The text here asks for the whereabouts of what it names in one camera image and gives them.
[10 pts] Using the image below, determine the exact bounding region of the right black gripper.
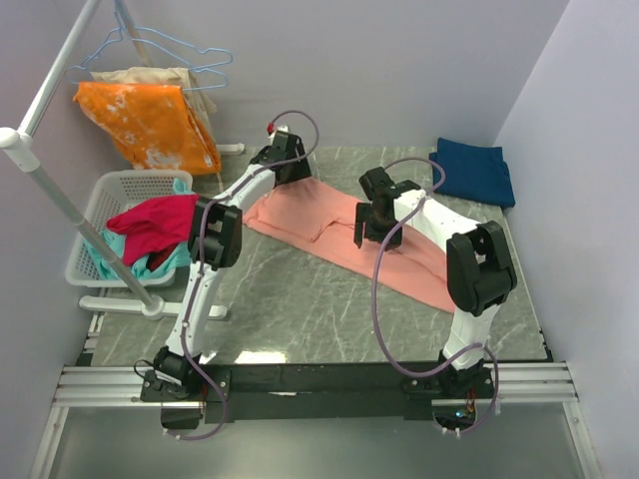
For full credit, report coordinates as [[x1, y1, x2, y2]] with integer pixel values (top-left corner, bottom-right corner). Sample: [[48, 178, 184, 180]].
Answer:
[[353, 204, 403, 252]]

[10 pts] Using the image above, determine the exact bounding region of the salmon pink t shirt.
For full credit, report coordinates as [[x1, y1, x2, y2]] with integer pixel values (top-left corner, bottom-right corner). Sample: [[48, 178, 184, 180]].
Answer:
[[244, 178, 454, 312]]

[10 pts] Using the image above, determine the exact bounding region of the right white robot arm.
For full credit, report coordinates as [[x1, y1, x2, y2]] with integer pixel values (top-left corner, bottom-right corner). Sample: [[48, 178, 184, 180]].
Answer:
[[353, 167, 517, 398]]

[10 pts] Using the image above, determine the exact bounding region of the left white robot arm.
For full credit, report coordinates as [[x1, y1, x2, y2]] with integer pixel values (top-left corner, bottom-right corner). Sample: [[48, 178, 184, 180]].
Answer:
[[153, 128, 312, 401]]

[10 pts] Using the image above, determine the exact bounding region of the folded blue t shirt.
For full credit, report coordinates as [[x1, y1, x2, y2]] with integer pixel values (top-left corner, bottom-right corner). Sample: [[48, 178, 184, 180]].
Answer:
[[429, 138, 516, 209]]

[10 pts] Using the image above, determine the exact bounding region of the beige cloth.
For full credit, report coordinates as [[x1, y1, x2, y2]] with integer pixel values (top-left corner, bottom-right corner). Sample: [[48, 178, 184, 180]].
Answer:
[[91, 67, 217, 118]]

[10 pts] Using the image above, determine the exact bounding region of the orange white cloth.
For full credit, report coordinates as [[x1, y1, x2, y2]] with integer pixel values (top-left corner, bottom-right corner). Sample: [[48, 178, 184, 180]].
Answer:
[[73, 82, 222, 176]]

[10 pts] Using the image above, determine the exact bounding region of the magenta t shirt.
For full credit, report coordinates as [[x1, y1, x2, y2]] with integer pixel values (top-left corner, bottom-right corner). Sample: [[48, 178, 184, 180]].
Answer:
[[106, 194, 199, 266]]

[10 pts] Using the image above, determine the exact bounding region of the teal t shirt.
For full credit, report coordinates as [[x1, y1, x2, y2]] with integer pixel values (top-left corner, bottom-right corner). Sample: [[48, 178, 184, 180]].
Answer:
[[101, 190, 194, 281]]

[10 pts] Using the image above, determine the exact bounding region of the white laundry basket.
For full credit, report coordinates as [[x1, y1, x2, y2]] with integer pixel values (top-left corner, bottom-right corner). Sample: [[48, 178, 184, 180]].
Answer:
[[65, 170, 193, 288]]

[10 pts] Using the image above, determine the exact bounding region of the wooden stick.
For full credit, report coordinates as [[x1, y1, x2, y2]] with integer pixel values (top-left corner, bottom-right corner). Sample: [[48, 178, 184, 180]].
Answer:
[[115, 0, 152, 68]]

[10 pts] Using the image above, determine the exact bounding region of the black base beam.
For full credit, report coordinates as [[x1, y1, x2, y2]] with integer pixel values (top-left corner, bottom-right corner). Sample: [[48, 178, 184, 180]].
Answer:
[[139, 361, 500, 431]]

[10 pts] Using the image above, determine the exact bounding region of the white clothes rack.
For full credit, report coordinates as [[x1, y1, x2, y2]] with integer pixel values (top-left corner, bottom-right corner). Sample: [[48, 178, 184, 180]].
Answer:
[[1, 1, 232, 324]]

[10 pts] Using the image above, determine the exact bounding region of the blue wire hanger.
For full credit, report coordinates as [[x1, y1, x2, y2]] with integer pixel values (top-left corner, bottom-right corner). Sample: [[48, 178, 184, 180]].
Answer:
[[64, 55, 234, 93], [77, 27, 234, 68]]

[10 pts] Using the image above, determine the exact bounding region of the aluminium rail frame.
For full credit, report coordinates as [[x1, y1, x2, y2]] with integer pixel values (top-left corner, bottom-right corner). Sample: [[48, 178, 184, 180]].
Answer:
[[31, 361, 602, 478]]

